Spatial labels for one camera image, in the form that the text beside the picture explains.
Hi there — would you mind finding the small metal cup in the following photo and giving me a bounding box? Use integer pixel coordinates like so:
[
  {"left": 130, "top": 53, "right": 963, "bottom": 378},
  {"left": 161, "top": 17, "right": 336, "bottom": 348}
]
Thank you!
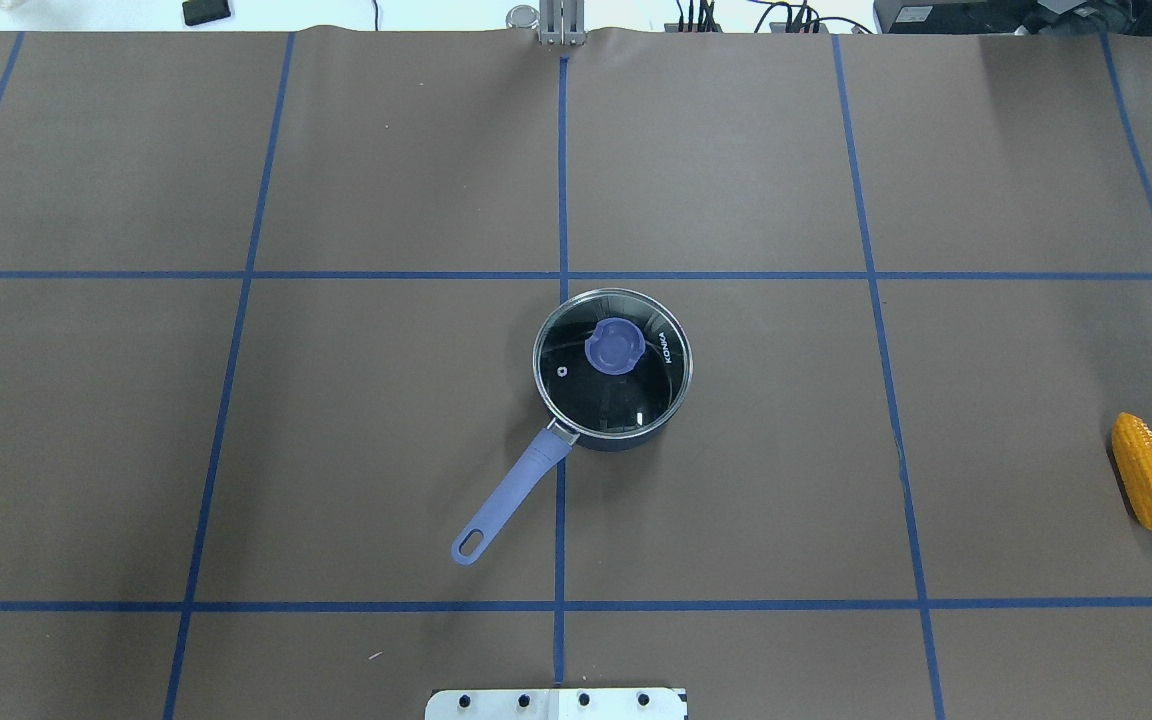
[{"left": 506, "top": 3, "right": 541, "bottom": 29}]

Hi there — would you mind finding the yellow corn cob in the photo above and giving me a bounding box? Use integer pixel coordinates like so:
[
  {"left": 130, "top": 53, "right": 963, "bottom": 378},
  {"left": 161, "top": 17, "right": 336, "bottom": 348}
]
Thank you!
[{"left": 1111, "top": 414, "right": 1152, "bottom": 532}]

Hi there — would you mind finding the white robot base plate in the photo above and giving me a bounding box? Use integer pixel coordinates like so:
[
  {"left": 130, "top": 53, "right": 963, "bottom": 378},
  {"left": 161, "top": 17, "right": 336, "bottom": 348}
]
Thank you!
[{"left": 424, "top": 687, "right": 689, "bottom": 719}]

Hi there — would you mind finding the glass pot lid blue knob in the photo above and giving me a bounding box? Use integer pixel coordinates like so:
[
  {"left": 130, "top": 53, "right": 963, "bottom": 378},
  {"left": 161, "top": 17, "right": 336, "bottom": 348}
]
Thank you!
[{"left": 531, "top": 288, "right": 694, "bottom": 452}]

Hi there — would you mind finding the aluminium frame post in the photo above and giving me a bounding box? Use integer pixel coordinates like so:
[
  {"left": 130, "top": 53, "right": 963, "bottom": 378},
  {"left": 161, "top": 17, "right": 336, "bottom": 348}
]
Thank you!
[{"left": 536, "top": 0, "right": 588, "bottom": 46}]

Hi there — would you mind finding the small black device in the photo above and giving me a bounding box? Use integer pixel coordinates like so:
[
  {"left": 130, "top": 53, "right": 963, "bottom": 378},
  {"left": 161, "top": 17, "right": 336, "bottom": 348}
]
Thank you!
[{"left": 180, "top": 0, "right": 232, "bottom": 28}]

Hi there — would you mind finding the dark blue saucepan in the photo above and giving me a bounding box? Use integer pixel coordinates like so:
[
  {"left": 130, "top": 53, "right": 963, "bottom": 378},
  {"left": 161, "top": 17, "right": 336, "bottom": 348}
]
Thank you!
[{"left": 450, "top": 288, "right": 694, "bottom": 567}]

